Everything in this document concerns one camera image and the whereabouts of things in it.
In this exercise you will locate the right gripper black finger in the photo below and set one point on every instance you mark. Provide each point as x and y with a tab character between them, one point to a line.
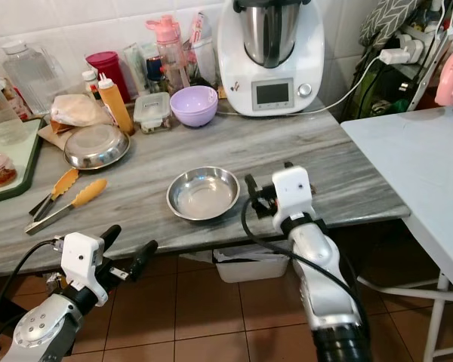
289	165
252	187

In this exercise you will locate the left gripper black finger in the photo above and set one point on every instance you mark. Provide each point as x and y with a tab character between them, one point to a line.
146	258
112	237

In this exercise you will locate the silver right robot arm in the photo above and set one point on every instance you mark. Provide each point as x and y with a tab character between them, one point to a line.
321	264

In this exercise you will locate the deep stainless steel bowl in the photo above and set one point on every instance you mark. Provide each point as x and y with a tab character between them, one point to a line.
204	194

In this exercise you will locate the steel tongs with orange tips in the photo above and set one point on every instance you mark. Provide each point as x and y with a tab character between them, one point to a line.
89	194

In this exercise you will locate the white plastic bin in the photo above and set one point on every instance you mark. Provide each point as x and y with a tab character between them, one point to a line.
251	265

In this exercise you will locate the white food processor with steel jug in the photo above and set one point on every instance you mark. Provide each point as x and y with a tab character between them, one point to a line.
272	75

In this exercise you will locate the shallow stainless steel dish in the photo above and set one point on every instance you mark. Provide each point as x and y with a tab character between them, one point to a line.
97	145

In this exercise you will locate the purple plastic bowl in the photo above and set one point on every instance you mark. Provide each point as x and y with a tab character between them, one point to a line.
194	106

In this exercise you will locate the green rimmed tray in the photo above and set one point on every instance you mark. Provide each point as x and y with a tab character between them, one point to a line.
30	170

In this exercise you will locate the brown paper sheet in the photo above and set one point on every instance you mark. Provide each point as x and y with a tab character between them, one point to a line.
51	136

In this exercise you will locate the dark cluttered storage rack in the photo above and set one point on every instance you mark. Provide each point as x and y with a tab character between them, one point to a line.
385	94

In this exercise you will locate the small clear lidded food container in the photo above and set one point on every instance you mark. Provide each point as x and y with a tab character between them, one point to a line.
152	111

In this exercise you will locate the white folding table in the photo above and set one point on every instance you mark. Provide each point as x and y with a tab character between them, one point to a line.
415	166

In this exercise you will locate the small tub with red food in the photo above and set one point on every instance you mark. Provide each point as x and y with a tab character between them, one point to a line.
0	170

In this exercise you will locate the orange squeeze sauce bottle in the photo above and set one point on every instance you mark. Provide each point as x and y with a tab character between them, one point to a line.
117	105

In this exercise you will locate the pale crumpled paper bag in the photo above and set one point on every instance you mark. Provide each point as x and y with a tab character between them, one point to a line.
75	110

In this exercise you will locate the pink and white packet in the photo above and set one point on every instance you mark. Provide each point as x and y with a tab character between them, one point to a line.
199	49

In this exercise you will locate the dark blue jar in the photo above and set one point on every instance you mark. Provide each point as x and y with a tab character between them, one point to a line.
155	74

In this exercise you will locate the white plug adapter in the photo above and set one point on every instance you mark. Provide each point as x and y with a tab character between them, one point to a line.
398	51

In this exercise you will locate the small bottle with white cap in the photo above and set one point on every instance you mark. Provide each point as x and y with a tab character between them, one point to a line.
90	81

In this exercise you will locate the pink capped water bottle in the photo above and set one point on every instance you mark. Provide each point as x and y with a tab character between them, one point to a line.
168	51

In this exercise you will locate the clear bottle with orange cap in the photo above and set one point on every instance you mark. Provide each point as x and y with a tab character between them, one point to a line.
4	113

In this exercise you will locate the white and green sachet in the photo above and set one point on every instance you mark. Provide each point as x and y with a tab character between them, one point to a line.
134	66

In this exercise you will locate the dark red plastic cup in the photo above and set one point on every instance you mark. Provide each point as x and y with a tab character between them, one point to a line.
104	66

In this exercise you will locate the grey patterned cloth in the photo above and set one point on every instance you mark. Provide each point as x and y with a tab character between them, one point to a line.
386	23

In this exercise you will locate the clear plastic jug white cap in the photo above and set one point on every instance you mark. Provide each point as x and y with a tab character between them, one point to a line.
32	78

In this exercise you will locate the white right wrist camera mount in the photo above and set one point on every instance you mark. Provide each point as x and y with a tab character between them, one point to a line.
292	194

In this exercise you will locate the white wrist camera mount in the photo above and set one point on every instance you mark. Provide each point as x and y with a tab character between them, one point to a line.
81	256
292	194

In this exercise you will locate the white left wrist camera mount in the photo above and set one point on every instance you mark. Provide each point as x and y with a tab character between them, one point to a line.
81	256

